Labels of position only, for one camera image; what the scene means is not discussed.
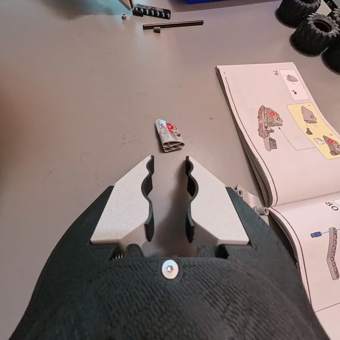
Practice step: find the black toy beam with holes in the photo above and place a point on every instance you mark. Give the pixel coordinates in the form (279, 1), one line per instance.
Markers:
(151, 12)

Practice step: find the grey desk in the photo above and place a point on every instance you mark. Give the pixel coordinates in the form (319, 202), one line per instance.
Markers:
(79, 93)

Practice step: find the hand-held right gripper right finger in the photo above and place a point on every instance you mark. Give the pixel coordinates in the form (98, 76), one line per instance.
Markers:
(216, 209)

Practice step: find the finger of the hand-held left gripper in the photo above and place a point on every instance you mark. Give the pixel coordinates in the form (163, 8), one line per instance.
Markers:
(128, 3)

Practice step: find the blue plastic bin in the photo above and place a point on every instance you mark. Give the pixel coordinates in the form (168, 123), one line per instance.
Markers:
(198, 1)

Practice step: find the open instruction booklet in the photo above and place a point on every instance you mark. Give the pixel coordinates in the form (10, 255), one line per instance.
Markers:
(286, 164)

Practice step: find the grey toy panel red print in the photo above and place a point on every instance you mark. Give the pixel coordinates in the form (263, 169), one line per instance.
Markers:
(170, 135)

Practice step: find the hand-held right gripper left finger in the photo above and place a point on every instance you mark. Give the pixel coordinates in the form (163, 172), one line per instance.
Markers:
(124, 207)

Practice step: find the black toy axle rod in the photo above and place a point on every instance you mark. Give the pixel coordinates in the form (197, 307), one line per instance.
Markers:
(175, 24)

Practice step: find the light grey toy connector piece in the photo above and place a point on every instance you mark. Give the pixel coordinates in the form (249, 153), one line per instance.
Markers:
(251, 198)

